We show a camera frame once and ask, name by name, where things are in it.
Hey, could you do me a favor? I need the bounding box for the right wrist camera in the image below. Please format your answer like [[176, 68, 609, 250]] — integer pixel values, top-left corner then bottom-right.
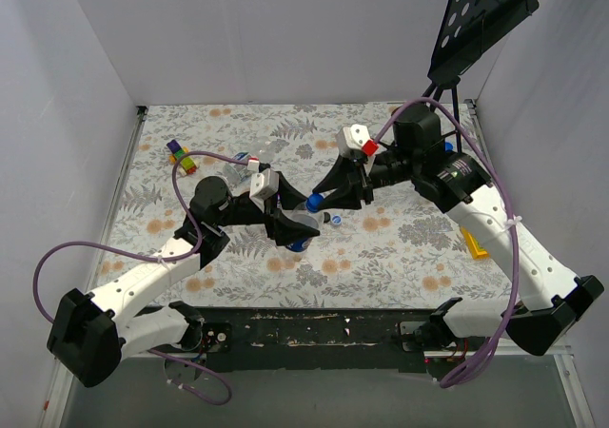
[[336, 124, 379, 158]]

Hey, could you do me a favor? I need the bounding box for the black music stand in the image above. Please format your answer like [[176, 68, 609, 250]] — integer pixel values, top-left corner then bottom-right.
[[418, 0, 543, 129]]

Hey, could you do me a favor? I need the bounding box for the white blue bottle cap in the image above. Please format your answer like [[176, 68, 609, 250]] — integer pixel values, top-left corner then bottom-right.
[[331, 215, 343, 226]]

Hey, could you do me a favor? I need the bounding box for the floral table cloth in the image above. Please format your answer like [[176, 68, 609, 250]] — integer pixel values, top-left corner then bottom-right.
[[109, 103, 510, 308]]

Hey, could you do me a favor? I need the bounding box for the blue label bottle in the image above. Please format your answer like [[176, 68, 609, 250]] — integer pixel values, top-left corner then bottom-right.
[[285, 199, 324, 253]]

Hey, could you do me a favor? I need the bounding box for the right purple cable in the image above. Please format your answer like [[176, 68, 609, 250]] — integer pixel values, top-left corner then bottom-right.
[[375, 97, 522, 389]]

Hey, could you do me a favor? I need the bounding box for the multicolour toy brick stack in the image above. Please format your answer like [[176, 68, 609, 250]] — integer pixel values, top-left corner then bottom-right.
[[167, 139, 199, 176]]

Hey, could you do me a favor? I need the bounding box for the clear lying bottle silver label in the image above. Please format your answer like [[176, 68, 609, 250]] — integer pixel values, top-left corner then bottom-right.
[[223, 137, 282, 186]]

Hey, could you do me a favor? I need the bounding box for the black base beam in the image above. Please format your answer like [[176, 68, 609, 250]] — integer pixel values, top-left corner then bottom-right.
[[161, 306, 472, 372]]

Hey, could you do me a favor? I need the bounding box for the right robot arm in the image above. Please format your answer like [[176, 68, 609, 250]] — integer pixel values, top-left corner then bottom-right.
[[313, 103, 604, 356]]

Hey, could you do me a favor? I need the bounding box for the yellow green toy brick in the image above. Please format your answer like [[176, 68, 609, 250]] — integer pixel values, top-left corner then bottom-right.
[[461, 227, 489, 260]]

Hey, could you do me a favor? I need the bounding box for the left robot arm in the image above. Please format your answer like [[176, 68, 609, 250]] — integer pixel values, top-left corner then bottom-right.
[[47, 168, 320, 387]]

